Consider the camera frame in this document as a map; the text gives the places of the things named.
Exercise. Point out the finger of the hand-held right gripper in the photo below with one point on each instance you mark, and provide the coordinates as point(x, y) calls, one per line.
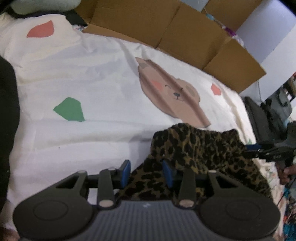
point(256, 154)
point(253, 147)

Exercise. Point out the black cloth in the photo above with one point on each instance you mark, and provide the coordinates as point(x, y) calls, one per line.
point(74, 18)

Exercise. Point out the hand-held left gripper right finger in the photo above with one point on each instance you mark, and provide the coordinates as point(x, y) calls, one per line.
point(167, 173)

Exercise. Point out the low folded cardboard sheet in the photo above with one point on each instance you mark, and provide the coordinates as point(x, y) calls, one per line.
point(161, 25)

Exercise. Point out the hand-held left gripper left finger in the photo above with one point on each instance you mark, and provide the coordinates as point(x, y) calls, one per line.
point(125, 173)

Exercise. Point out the person's right hand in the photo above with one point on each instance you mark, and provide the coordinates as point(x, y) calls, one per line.
point(289, 173)

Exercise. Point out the teal bag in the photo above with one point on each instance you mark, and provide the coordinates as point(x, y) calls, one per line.
point(291, 222)

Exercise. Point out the white bear print bedsheet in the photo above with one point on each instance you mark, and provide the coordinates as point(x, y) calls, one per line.
point(92, 81)

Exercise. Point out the white printed cloth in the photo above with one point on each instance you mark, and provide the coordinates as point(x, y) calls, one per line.
point(275, 183)

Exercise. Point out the grey neck pillow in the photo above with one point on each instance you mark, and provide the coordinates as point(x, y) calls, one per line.
point(44, 4)

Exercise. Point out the dark cloth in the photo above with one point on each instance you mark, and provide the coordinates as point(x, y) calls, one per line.
point(279, 111)

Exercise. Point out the leopard print garment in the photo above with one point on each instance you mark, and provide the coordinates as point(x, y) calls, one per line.
point(208, 148)

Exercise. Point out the small floral cloth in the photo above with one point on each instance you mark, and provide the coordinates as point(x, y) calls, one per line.
point(79, 27)

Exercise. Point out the purple packet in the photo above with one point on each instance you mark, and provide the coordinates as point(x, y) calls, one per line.
point(233, 34)

